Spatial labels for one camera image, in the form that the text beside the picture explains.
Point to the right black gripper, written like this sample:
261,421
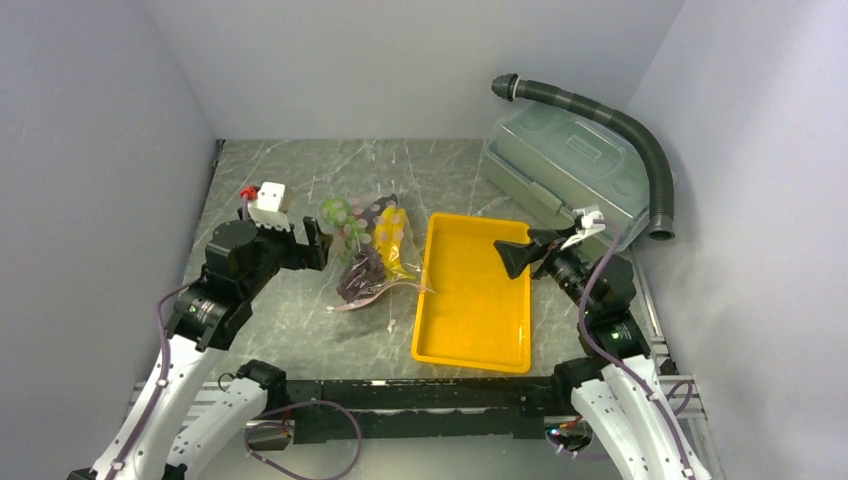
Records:
516,256

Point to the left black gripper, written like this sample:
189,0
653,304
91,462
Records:
301,256

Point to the green artichoke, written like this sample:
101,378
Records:
338,213

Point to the purple eggplant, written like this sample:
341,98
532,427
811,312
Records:
373,210

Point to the dark red grapes bunch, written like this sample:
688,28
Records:
363,276

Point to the clear pink zip top bag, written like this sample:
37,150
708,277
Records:
345,248

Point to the yellow banana bunch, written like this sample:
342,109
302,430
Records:
388,235

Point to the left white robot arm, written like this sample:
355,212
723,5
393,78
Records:
241,258

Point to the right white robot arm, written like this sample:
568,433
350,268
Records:
615,389

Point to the clear lidded storage box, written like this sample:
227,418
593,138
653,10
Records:
553,162

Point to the yellow plastic tray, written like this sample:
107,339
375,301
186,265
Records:
471,314

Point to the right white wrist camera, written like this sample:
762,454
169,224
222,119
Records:
589,221

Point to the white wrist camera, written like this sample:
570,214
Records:
267,205
589,221

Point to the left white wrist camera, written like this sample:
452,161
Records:
267,205

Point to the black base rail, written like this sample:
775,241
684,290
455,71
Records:
523,408

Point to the aluminium frame rail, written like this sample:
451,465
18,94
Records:
680,389

